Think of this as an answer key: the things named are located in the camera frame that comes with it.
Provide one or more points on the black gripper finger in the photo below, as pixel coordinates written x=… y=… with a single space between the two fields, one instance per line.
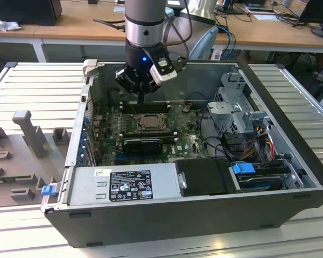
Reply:
x=122 y=78
x=150 y=86

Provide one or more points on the silver CPU plate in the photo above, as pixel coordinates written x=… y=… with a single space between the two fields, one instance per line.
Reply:
x=153 y=120

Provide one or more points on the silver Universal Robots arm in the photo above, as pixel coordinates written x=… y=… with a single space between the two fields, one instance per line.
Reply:
x=142 y=21

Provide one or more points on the CPU socket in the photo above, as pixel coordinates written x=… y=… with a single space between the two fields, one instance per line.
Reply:
x=139 y=128

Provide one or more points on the blue expansion slot retainer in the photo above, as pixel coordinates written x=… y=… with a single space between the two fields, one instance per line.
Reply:
x=84 y=139

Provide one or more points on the coin cell battery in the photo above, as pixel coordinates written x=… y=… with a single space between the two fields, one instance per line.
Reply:
x=185 y=108

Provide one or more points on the black graphics card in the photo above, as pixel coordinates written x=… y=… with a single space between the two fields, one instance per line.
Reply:
x=142 y=146

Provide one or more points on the green motherboard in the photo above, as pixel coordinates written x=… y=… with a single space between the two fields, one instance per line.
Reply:
x=183 y=142

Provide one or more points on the pale blue teach pendant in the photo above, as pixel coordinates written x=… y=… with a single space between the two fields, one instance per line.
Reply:
x=204 y=43

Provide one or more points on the metal drive cage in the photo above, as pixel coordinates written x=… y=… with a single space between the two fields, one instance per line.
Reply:
x=231 y=113

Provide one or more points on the black plastic shroud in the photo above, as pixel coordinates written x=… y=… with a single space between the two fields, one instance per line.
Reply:
x=207 y=177

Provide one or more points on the grey power supply unit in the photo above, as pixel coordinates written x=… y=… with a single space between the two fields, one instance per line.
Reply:
x=83 y=185

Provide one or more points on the grey parts rack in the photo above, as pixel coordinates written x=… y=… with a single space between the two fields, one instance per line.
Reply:
x=29 y=150

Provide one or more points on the black computer tower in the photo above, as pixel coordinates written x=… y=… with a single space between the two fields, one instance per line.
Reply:
x=24 y=10

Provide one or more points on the blue disk carrier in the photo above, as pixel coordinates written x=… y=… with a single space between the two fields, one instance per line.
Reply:
x=242 y=171

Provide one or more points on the crumpled white paper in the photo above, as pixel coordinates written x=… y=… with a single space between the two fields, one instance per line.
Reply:
x=5 y=24

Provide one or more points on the blue power supply latch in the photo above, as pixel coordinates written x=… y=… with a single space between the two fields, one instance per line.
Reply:
x=48 y=190

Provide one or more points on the black open PC case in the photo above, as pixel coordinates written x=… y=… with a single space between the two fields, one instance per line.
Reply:
x=150 y=225

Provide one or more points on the hard disk drive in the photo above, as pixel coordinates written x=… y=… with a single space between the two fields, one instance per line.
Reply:
x=261 y=184

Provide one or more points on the green RAM stick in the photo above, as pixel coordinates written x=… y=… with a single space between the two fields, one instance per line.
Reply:
x=2 y=179

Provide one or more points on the black monitor with stand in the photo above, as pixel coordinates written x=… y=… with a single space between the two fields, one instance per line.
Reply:
x=317 y=10

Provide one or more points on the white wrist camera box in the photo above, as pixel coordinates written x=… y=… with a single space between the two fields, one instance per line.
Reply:
x=164 y=74

